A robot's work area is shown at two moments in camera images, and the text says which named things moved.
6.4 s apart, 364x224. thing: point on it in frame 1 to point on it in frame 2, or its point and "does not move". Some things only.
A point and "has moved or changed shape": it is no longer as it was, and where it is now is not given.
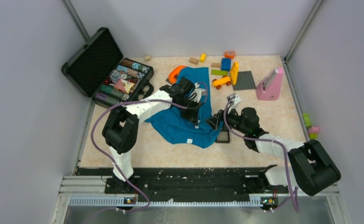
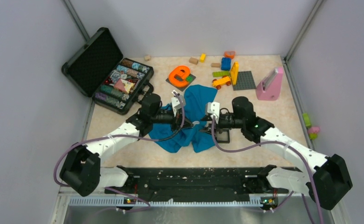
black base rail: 188,184 does not move
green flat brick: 220,72 does not move
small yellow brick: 202,57 does not move
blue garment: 181,129 has moved or changed shape
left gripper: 192,115 to 176,121
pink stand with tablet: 270,88 does not move
